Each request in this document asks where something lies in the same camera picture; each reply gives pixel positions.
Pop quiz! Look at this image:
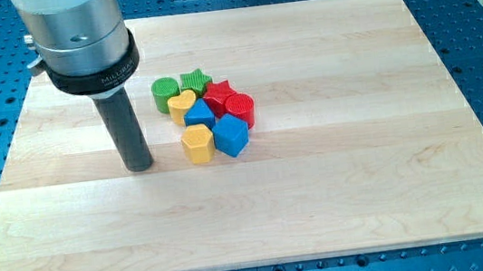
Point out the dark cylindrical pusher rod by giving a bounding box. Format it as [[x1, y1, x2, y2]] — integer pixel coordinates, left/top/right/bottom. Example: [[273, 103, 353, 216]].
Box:
[[93, 88, 153, 172]]

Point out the yellow heart block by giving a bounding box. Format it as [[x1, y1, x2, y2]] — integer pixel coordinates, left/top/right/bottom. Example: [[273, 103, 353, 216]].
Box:
[[168, 89, 198, 126]]

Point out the red star block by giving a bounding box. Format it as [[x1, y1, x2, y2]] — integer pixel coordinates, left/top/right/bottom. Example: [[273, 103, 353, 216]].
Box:
[[202, 80, 237, 118]]

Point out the blue triangle block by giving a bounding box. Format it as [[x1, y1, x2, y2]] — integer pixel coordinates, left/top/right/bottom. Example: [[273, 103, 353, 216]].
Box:
[[184, 98, 217, 129]]

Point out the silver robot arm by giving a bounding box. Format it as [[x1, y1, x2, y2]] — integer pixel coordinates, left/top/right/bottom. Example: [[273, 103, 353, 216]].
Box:
[[11, 0, 153, 172]]

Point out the wooden board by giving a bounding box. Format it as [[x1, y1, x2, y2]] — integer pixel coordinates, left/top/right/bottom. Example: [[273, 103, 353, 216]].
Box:
[[0, 0, 483, 271]]

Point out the green cylinder block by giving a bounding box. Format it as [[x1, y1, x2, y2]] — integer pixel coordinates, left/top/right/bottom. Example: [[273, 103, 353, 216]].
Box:
[[151, 77, 180, 114]]

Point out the black clamp ring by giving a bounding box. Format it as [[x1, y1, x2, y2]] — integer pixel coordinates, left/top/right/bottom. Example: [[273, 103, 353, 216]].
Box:
[[24, 24, 140, 100]]

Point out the red cylinder block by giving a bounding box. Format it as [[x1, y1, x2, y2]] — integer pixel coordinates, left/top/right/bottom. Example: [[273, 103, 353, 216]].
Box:
[[225, 92, 256, 129]]

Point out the blue cube block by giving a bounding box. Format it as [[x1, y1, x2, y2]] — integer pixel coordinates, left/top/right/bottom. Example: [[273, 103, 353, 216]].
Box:
[[212, 114, 249, 158]]

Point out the yellow hexagon block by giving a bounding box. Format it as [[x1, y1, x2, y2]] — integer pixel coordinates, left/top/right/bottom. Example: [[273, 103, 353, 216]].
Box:
[[181, 123, 216, 164]]

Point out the green star block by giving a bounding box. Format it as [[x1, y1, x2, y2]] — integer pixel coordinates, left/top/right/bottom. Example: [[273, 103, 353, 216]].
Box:
[[180, 68, 212, 97]]

